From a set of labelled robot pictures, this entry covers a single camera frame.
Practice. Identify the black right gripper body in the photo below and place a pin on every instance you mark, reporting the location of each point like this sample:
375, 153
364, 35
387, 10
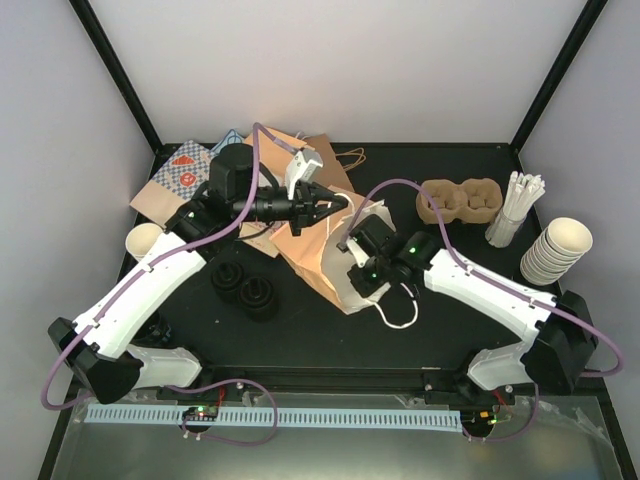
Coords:
369, 285

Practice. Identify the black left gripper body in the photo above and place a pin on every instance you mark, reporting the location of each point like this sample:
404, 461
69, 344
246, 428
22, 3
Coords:
302, 205

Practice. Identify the orange kraft paper bag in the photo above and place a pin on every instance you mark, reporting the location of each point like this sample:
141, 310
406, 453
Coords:
314, 256

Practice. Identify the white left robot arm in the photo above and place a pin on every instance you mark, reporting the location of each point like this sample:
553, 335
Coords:
98, 344

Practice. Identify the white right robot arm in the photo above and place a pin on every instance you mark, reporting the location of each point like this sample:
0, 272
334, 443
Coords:
554, 341

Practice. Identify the dark brown paper bag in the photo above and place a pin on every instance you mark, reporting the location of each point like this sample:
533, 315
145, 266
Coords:
333, 173

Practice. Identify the cream cakes printed paper bag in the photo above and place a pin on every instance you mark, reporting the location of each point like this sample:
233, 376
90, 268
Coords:
257, 235

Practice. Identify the folded orange paper bag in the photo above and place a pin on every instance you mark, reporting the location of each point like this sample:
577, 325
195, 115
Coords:
277, 153

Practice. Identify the light blue paper bag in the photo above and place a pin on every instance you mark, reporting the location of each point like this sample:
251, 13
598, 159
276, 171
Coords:
231, 137

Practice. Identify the blue checkered paper bag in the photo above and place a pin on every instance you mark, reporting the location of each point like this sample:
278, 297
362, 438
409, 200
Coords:
174, 183

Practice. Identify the cardboard cup carrier stack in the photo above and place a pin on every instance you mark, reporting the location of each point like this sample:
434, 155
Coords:
474, 201

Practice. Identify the left stack of paper cups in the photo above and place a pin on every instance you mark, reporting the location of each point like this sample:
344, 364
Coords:
141, 239

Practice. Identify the stack of paper cups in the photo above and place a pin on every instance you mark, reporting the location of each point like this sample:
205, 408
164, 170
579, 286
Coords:
560, 246
141, 239

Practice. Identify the cup of white straws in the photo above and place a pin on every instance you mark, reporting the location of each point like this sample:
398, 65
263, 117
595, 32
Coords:
522, 192

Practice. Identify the right stack of paper cups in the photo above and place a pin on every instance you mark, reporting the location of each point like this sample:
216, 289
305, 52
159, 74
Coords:
560, 246

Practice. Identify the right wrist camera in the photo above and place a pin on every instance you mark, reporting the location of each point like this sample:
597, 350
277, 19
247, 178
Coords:
351, 246

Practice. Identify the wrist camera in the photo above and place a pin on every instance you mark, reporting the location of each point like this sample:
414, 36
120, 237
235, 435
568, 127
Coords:
301, 169
351, 246

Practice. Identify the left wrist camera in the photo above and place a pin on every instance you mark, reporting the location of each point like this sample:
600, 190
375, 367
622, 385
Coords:
301, 169

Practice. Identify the left black frame post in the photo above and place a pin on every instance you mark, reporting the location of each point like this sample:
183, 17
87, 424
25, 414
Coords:
88, 18

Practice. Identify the black frame post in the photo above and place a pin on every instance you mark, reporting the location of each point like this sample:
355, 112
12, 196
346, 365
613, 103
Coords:
572, 45
88, 18

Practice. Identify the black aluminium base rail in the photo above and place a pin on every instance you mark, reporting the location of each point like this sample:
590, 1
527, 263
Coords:
436, 386

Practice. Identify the right black frame post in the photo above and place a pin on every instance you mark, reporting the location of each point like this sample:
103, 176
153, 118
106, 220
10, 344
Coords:
572, 45

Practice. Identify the white slotted cable duct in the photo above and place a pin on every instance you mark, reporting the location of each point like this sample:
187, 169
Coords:
130, 414

